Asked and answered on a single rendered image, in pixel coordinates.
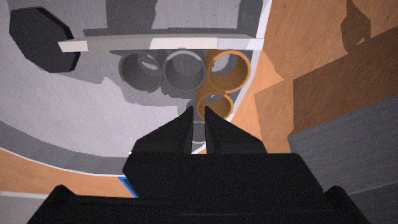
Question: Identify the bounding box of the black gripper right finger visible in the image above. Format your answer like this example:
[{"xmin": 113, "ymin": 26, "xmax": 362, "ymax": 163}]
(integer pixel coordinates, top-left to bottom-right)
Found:
[{"xmin": 205, "ymin": 106, "xmax": 268, "ymax": 154}]

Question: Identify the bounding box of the bronze bushing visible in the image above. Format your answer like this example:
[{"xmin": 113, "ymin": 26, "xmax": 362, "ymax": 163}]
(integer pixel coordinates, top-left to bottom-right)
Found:
[
  {"xmin": 205, "ymin": 49, "xmax": 251, "ymax": 93},
  {"xmin": 196, "ymin": 78, "xmax": 234, "ymax": 121}
]

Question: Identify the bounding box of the grey metal bushing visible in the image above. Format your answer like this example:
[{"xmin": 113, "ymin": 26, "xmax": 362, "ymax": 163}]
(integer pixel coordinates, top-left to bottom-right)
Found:
[
  {"xmin": 162, "ymin": 49, "xmax": 207, "ymax": 93},
  {"xmin": 118, "ymin": 49, "xmax": 168, "ymax": 94},
  {"xmin": 186, "ymin": 103, "xmax": 206, "ymax": 144}
]

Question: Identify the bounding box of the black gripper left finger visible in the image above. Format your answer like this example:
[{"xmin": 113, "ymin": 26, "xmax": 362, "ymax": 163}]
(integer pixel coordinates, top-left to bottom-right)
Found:
[{"xmin": 129, "ymin": 106, "xmax": 194, "ymax": 155}]

